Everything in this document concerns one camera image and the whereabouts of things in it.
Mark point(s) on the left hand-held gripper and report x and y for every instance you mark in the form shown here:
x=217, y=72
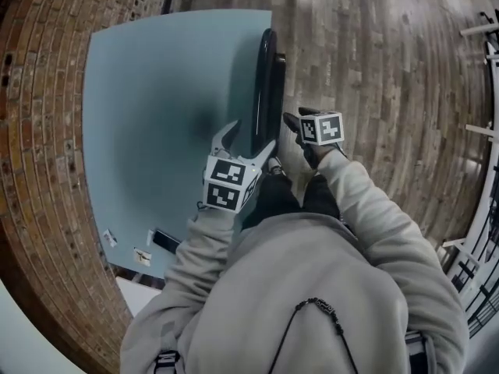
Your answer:
x=228, y=183

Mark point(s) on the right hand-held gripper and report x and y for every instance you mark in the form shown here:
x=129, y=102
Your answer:
x=323, y=128

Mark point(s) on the black folding chair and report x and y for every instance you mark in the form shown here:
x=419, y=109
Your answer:
x=267, y=92

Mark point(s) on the person's right forearm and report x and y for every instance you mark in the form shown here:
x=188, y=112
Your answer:
x=360, y=193

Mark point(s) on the person's left forearm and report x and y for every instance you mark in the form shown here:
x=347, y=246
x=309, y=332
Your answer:
x=202, y=242

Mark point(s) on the person's left shoe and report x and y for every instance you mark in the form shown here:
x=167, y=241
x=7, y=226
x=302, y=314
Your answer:
x=274, y=166

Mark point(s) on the person's shoe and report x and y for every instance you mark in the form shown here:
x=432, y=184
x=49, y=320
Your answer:
x=274, y=166
x=310, y=157

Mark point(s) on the person's right shoe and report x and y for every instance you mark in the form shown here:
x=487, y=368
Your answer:
x=310, y=157

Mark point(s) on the person's left leg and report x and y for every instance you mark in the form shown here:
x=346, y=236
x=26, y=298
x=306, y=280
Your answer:
x=273, y=201

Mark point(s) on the person's leg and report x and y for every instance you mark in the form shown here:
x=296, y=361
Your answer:
x=273, y=201
x=321, y=195

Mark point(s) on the person's right leg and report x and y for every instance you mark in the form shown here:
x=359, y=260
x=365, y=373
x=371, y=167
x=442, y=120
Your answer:
x=321, y=195

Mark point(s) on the black smartphone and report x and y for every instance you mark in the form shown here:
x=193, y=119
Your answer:
x=166, y=240

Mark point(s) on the small white paper tag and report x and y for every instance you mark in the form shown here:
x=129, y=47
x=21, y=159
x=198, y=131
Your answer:
x=149, y=237

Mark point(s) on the small printed card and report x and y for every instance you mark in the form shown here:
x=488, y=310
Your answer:
x=142, y=256
x=110, y=238

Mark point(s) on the beige hoodie torso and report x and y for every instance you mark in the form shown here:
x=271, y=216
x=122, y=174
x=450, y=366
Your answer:
x=304, y=294

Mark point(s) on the white box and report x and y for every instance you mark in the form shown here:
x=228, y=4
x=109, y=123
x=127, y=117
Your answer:
x=134, y=292

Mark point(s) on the white bar with black clamp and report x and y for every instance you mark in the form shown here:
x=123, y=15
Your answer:
x=475, y=29

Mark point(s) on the white metal rack frame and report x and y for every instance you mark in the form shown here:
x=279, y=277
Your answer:
x=485, y=216

